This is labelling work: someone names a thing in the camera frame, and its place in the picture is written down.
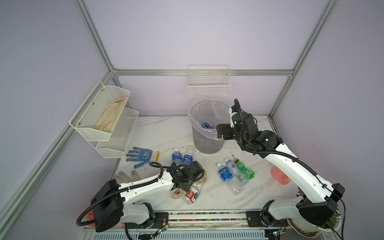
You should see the white mesh upper shelf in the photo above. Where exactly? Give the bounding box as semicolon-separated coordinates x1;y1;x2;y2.
69;82;131;142

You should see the blue dotted work glove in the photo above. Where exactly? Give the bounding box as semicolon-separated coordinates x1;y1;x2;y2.
126;147;160;169

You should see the white mesh lower shelf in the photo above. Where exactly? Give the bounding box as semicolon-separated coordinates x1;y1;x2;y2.
96;108;139;159

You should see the grey mesh waste bin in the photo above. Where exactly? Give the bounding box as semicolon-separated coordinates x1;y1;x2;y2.
188;98;230;154

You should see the clear light-blue label bottle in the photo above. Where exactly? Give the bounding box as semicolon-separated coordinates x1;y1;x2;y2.
225;158;249;186

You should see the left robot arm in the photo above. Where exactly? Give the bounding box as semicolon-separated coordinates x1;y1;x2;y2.
85;162;205;233

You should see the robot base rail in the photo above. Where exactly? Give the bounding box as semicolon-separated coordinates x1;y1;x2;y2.
128;210;267;229

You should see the white wire wall basket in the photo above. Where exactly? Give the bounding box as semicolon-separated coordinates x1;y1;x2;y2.
187;65;232;97

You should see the red label purple-cap bottle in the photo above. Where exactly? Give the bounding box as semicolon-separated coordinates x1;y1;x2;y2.
170;188;185;199

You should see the clear plastic bin liner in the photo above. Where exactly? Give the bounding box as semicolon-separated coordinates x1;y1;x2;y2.
188;97;231;141

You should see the red label clear bottle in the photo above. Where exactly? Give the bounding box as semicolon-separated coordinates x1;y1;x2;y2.
184;180;205;205

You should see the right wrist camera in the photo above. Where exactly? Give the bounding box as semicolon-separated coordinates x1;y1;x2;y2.
230;105;242;129

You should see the Pocari Sweat bottle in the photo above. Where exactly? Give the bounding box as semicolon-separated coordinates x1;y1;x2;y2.
202;122;215;129

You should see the pink watering can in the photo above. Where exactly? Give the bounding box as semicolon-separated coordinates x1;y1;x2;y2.
271;166;291;186

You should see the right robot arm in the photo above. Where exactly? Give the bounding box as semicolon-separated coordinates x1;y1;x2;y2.
217;106;345;227

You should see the capless blue label bottle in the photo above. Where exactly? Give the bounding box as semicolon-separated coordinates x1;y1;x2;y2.
183;146;196;165

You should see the beige cloth in shelf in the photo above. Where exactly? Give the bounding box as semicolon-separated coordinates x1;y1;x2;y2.
94;97;128;134

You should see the orange rubber glove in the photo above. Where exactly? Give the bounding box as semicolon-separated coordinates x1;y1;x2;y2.
86;211;95;227

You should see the white mesh shelf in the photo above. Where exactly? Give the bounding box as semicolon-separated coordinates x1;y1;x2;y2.
69;82;131;142
96;108;139;159

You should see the green plastic bottle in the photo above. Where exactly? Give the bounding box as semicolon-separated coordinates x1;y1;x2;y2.
234;159;255;180

